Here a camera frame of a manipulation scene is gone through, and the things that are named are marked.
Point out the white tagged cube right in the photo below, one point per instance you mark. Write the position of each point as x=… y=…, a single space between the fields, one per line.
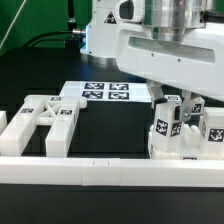
x=198 y=106

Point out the white chair seat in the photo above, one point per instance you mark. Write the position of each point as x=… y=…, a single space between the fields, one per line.
x=188 y=149

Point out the white tagged cube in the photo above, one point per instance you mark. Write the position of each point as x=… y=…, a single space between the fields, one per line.
x=198 y=106
x=173 y=98

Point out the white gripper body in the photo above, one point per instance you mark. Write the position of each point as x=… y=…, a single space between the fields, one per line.
x=179 y=43

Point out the white U-shaped fence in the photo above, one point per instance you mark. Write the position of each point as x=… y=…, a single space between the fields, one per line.
x=109 y=172

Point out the white chair back frame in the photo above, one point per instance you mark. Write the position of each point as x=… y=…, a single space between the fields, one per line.
x=60 y=113

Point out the white tagged cube left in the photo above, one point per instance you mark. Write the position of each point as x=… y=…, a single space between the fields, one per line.
x=173 y=98

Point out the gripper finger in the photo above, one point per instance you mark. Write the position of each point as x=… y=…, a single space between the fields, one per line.
x=156 y=93
x=186 y=107

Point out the black vertical pole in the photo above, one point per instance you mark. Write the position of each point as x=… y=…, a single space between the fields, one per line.
x=71 y=13

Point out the white marker base plate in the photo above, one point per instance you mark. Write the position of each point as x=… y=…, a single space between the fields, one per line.
x=107 y=91

